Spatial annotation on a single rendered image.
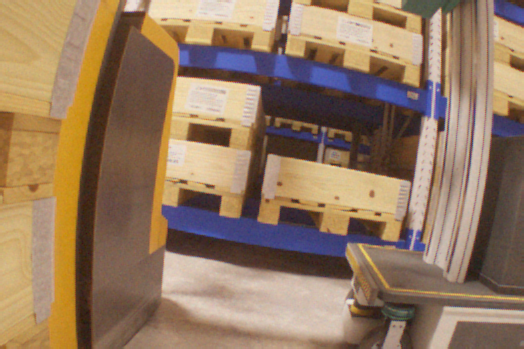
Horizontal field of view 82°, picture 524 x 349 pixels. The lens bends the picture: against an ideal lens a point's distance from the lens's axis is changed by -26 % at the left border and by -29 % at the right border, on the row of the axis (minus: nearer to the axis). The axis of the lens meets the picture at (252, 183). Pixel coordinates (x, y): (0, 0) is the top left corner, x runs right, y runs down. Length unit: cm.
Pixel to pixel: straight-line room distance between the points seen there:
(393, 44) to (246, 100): 93
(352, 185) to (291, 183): 32
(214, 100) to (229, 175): 39
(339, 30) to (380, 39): 25
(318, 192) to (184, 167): 69
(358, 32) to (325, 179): 87
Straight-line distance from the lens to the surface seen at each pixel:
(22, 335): 65
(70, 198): 78
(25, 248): 60
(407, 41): 233
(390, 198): 217
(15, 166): 53
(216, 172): 206
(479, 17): 143
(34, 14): 53
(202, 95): 210
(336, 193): 209
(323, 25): 222
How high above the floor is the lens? 61
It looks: 4 degrees down
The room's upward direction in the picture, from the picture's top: 10 degrees clockwise
